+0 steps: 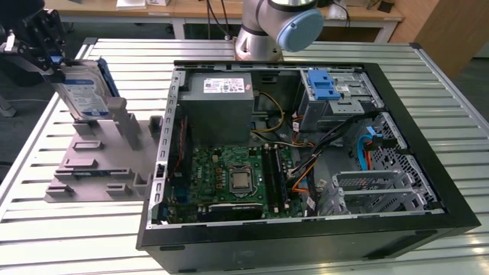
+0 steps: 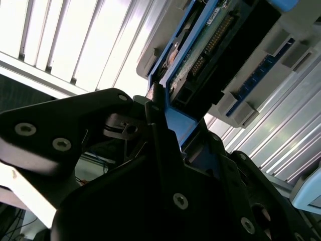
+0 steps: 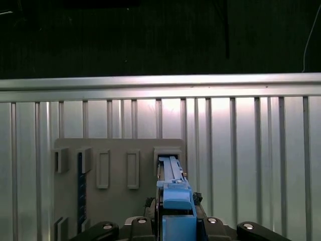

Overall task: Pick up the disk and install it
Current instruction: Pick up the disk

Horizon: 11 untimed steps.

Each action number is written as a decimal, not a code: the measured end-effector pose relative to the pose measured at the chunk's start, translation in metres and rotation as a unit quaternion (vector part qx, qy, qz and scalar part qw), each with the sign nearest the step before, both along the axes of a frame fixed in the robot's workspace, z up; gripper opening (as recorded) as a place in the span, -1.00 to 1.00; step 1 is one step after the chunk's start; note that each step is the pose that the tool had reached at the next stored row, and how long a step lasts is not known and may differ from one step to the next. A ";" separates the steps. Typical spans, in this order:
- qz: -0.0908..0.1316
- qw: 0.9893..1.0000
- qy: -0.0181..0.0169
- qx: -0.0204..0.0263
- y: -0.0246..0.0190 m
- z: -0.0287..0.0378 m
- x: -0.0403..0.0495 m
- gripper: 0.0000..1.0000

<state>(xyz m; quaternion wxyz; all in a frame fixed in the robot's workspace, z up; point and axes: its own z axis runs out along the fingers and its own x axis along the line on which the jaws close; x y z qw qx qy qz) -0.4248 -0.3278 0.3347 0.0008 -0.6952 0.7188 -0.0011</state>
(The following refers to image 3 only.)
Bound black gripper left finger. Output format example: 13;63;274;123
69;197;161;241

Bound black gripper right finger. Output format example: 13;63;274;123
192;192;293;241

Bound hard disk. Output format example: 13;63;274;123
155;155;204;241

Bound grey parts rack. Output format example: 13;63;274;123
51;138;188;241

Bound blue RAM stick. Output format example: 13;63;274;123
76;153;88;234

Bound white floor cable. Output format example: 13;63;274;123
301;0;318;73

